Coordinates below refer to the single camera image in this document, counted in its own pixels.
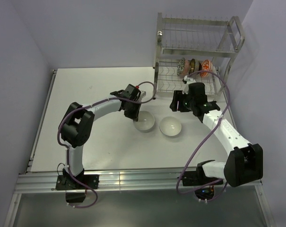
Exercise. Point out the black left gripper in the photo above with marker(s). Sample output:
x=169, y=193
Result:
x=134, y=116

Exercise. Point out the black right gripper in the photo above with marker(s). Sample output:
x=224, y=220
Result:
x=173, y=105

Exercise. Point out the black white floral bowl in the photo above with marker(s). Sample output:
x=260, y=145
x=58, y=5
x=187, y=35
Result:
x=183, y=67

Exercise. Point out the brown glazed bowl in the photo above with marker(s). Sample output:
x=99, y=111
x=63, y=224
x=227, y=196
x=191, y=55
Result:
x=195, y=65

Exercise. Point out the orange patterned bowl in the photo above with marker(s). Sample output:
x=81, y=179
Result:
x=206, y=67

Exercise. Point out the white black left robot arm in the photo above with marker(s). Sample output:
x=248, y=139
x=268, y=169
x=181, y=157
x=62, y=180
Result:
x=76, y=125

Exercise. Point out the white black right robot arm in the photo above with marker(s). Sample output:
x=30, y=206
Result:
x=244, y=162

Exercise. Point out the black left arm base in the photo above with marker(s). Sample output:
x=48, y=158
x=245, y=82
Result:
x=74, y=191

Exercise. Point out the stainless steel dish rack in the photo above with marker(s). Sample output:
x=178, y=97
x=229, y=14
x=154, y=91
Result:
x=218, y=40

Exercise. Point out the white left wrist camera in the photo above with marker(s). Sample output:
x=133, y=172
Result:
x=141, y=95

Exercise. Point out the aluminium mounting rail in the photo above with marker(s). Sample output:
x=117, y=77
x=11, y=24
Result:
x=111, y=180

